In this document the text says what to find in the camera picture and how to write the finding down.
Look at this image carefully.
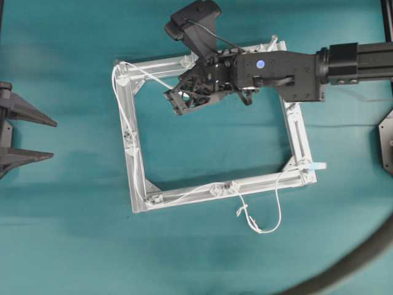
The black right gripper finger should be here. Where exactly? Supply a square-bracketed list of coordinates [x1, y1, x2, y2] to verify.
[1, 147, 54, 168]

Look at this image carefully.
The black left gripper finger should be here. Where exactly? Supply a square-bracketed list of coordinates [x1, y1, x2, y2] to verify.
[1, 82, 58, 127]

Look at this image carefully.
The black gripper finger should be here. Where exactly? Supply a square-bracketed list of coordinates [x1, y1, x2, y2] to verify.
[164, 90, 192, 116]

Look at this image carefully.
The aluminium extrusion frame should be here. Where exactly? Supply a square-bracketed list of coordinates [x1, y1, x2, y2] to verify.
[112, 38, 317, 214]

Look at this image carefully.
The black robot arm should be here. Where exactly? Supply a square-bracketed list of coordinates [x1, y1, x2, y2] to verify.
[165, 42, 392, 116]

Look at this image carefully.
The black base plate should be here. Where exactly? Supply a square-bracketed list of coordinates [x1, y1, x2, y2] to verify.
[378, 110, 393, 176]

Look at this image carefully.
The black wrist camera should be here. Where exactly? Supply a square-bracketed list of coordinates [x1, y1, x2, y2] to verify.
[164, 1, 221, 60]

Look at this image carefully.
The black hose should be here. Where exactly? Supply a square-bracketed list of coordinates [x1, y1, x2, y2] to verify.
[276, 211, 393, 295]

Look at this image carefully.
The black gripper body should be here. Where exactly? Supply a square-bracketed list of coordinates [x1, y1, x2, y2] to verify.
[196, 50, 324, 106]

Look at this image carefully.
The white cable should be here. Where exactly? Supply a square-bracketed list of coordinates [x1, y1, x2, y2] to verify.
[111, 60, 328, 235]

